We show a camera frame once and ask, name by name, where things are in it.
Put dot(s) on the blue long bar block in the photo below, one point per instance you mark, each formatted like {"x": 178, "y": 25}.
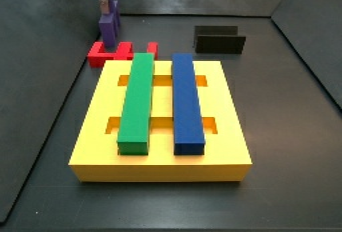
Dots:
{"x": 189, "y": 135}

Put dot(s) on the green long bar block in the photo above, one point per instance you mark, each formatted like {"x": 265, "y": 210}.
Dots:
{"x": 134, "y": 129}

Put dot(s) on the purple comb-shaped block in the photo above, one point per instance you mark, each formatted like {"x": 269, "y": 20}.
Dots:
{"x": 110, "y": 24}

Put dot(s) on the black angle bracket holder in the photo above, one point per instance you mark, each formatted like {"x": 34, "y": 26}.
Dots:
{"x": 218, "y": 40}

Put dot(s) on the yellow slotted base board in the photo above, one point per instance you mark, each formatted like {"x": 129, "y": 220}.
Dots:
{"x": 97, "y": 161}

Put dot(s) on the red comb-shaped block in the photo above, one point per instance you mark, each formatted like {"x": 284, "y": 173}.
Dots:
{"x": 98, "y": 56}

